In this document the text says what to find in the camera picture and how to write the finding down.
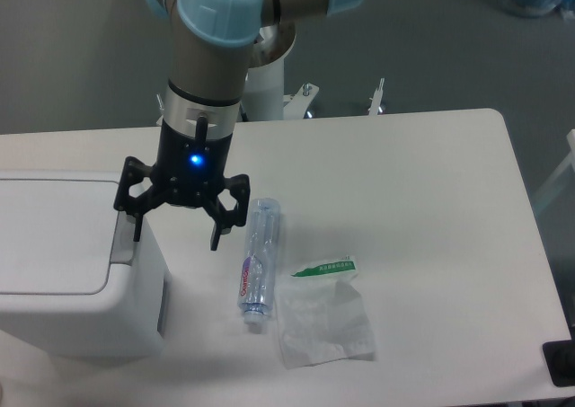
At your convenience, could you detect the black device at table edge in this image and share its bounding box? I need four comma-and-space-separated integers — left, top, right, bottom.
543, 340, 574, 387

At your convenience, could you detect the clear plastic water bottle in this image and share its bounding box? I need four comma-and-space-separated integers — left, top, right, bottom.
237, 198, 281, 327

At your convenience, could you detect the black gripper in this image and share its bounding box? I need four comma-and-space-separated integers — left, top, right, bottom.
112, 118, 251, 252

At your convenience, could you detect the white furniture edge at right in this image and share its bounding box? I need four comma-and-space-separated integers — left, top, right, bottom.
532, 129, 574, 217

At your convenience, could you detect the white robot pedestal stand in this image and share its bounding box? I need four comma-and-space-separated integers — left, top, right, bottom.
155, 22, 386, 128

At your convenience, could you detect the crumpled clear plastic bag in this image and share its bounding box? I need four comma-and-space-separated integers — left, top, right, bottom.
275, 255, 376, 369

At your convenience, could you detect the white plastic trash can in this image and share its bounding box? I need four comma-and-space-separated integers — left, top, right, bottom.
1, 170, 172, 358

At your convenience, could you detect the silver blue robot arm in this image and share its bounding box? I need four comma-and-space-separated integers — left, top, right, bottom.
114, 0, 363, 247

